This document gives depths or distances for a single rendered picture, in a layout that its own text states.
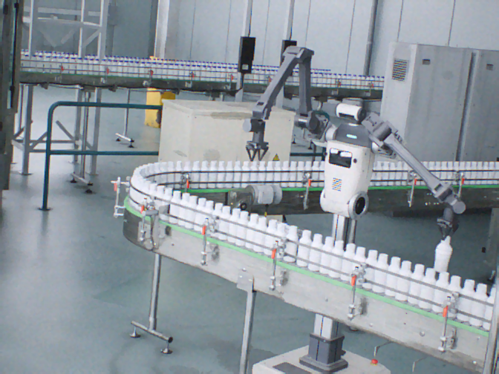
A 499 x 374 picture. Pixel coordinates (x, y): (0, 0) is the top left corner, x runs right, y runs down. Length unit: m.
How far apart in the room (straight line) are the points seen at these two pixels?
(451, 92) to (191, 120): 3.46
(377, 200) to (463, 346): 2.80
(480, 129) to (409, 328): 7.09
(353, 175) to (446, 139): 5.85
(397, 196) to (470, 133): 4.28
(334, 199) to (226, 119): 3.60
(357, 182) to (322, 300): 0.84
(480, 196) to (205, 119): 2.56
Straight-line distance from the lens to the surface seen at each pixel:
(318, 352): 5.14
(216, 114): 8.31
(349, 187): 4.83
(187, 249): 4.77
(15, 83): 9.23
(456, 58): 10.52
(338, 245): 4.18
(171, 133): 8.53
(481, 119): 10.92
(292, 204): 6.13
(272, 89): 4.65
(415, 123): 10.28
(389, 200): 6.61
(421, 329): 3.97
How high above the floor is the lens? 2.19
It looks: 11 degrees down
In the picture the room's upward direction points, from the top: 6 degrees clockwise
